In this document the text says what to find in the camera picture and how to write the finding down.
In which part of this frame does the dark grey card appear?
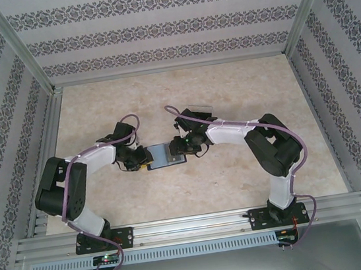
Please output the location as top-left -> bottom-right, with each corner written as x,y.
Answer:
166,152 -> 187,164

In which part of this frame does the navy leather card holder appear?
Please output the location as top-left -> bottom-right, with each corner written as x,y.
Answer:
142,140 -> 189,173

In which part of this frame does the clear acrylic box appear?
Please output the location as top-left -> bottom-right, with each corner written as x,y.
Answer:
187,101 -> 215,117

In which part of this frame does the left circuit board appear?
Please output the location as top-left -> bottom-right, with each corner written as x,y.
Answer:
92,253 -> 121,267

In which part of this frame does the circuit board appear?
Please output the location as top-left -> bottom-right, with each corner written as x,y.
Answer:
92,253 -> 121,267
277,233 -> 299,245

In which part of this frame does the right circuit board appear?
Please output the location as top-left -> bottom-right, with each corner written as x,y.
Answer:
277,233 -> 299,245

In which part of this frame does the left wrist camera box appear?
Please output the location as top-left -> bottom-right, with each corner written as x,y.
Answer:
130,133 -> 143,149

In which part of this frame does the thin black right gripper cable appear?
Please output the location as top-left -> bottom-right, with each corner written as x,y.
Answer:
192,141 -> 211,160

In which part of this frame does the aluminium side rail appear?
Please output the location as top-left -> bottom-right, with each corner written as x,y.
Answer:
7,86 -> 82,239

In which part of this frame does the aluminium back frame beam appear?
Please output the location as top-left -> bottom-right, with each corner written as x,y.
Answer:
49,50 -> 291,90

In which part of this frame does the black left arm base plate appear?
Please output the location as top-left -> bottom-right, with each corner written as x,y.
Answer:
73,226 -> 137,256

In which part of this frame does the aluminium mounting rail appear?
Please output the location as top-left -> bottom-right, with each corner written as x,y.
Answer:
13,193 -> 361,264

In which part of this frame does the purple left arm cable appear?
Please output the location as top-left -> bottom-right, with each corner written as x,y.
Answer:
49,112 -> 162,270

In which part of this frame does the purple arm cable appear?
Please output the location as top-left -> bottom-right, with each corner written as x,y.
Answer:
164,88 -> 322,263
49,112 -> 162,270

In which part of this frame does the slotted grey cable duct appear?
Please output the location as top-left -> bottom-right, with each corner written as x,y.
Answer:
29,231 -> 279,270

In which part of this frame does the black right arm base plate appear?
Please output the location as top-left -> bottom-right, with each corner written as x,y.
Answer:
247,201 -> 312,232

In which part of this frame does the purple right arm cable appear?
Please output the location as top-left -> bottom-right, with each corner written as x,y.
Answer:
164,88 -> 322,263

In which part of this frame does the aluminium left frame post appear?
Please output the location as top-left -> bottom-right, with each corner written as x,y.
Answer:
0,0 -> 58,102

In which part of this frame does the aluminium frame post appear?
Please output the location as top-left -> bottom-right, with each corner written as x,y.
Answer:
0,0 -> 58,102
277,0 -> 345,57

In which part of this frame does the aluminium right frame post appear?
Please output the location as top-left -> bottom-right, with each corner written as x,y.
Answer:
277,0 -> 345,57

